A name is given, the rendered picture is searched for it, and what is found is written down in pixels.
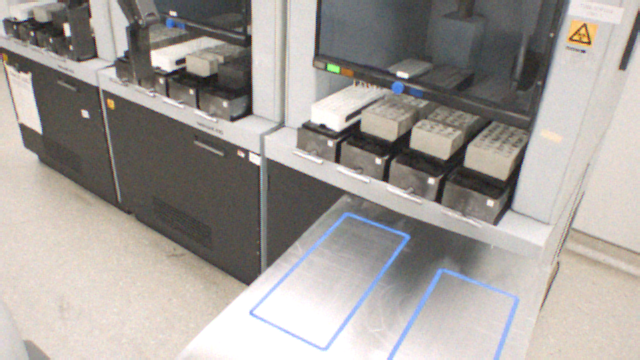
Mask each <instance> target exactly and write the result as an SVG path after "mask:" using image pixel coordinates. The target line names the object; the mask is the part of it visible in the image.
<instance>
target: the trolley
mask: <svg viewBox="0 0 640 360"><path fill-rule="evenodd" d="M551 269H552V266H551V265H549V264H546V263H543V262H540V261H538V260H535V259H532V258H529V257H526V256H522V255H520V254H517V253H514V252H511V251H508V250H505V249H502V248H500V247H497V246H494V245H491V244H488V243H485V242H481V241H479V240H476V239H473V238H470V237H467V236H464V235H461V234H459V233H456V232H452V230H449V229H446V228H443V227H441V226H438V225H435V224H432V223H428V222H425V221H422V220H420V219H417V218H414V217H411V216H408V215H404V214H401V213H399V212H396V211H393V210H390V208H388V209H387V207H383V206H380V205H378V204H375V203H372V202H369V201H365V200H362V199H360V198H357V197H354V196H351V195H347V194H344V195H343V196H342V197H341V198H340V199H339V200H338V201H337V202H336V203H335V204H334V205H333V206H332V207H331V209H330V210H328V211H327V212H326V213H325V214H324V215H323V216H322V217H321V218H320V219H319V220H317V221H316V222H315V223H314V224H313V225H312V226H310V228H309V229H308V230H307V231H306V232H305V233H304V234H303V235H302V236H301V237H300V238H299V239H298V240H297V241H296V242H295V243H294V244H293V245H291V247H289V248H288V249H287V250H286V251H285V252H284V253H283V254H282V255H281V256H280V257H279V258H278V259H277V260H276V261H275V262H274V263H273V264H271V265H270V266H269V267H268V269H267V270H266V271H265V272H264V273H262V274H261V275H260V276H259V277H258V278H257V279H256V280H255V281H254V282H253V283H252V284H251V285H249V286H248V287H247V288H246V289H245V290H244V291H243V293H242V294H241V295H240V296H239V297H238V298H237V299H235V300H234V301H233V302H232V303H231V304H230V305H229V306H228V307H227V308H226V309H224V310H223V311H222V312H221V313H220V314H219V315H218V316H217V317H216V318H215V319H214V320H213V321H212V323H211V324H210V325H208V326H207V327H206V328H205V329H204V330H203V331H202V332H201V333H200V334H199V335H198V336H197V337H196V338H195V339H194V340H193V341H191V342H190V343H189V344H188V345H187V346H186V347H185V348H184V349H182V350H181V351H180V352H179V353H178V354H177V355H176V356H175V357H174V358H173V359H172V360H525V358H526V354H527V350H528V347H529V343H530V341H531V340H532V336H533V332H534V328H535V324H536V321H537V317H538V314H539V310H540V307H541V303H542V298H543V295H544V291H545V288H547V284H548V281H549V277H550V273H551Z"/></svg>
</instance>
